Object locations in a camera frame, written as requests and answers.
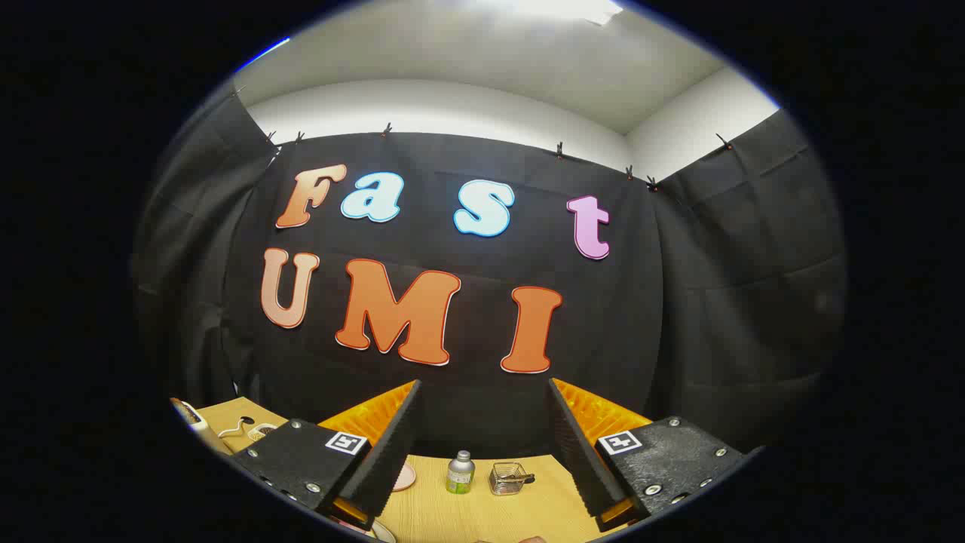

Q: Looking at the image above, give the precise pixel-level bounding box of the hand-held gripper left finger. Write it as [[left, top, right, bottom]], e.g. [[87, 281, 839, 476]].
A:
[[228, 379, 423, 531]]

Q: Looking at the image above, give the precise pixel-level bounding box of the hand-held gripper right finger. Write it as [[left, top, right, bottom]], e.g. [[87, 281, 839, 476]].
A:
[[547, 377, 747, 532]]

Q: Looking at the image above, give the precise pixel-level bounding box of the silver green drink bottle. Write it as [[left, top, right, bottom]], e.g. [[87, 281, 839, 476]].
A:
[[446, 450, 476, 495]]

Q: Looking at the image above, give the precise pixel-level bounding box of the cream toaster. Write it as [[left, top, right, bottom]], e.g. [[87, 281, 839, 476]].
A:
[[170, 397, 210, 434]]

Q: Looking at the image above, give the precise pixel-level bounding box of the row of black cloth clips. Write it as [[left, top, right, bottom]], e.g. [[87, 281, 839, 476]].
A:
[[234, 87, 734, 189]]

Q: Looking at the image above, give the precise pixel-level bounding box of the ceiling light panel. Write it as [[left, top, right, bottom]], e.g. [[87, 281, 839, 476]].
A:
[[482, 0, 625, 26]]

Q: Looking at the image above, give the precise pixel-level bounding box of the metal wire basket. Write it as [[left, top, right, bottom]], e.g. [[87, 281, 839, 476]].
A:
[[489, 462, 536, 496]]

